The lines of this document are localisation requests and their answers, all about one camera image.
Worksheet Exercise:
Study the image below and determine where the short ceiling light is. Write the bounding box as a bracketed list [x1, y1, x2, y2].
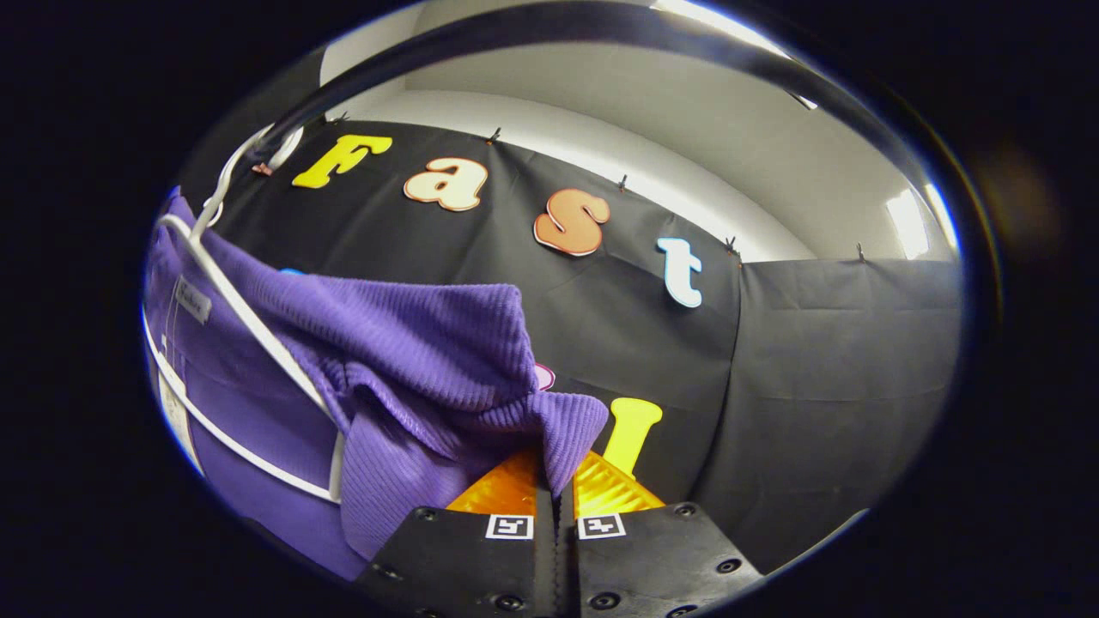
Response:
[886, 185, 958, 260]

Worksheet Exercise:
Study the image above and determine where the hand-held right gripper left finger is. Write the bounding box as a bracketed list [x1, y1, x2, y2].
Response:
[354, 446, 557, 618]

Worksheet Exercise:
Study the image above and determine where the white plastic clothes hanger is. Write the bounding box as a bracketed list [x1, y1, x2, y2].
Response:
[142, 124, 346, 506]

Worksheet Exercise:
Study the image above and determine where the purple ribbed jacket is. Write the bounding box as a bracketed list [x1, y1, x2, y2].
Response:
[142, 187, 610, 583]

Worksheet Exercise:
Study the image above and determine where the black clothes rack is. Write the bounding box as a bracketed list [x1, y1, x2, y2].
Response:
[249, 0, 971, 258]

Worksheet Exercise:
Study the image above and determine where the row of black backdrop clips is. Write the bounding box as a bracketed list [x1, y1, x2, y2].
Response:
[333, 110, 866, 260]

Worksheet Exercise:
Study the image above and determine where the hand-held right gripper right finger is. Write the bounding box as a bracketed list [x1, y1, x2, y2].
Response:
[558, 451, 763, 618]

